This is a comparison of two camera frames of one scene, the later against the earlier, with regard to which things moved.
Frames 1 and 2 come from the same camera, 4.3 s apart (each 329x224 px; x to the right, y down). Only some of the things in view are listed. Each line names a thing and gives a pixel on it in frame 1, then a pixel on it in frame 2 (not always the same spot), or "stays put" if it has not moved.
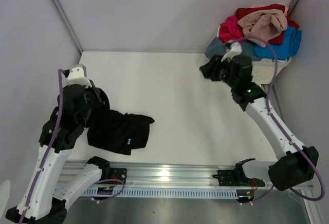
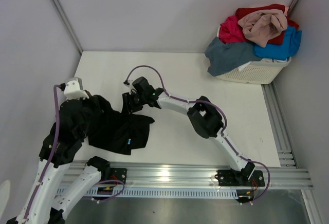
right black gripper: (211, 69) to (127, 99)
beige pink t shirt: (262, 26) stays put
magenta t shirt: (231, 30) stays put
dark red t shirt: (278, 39) stays put
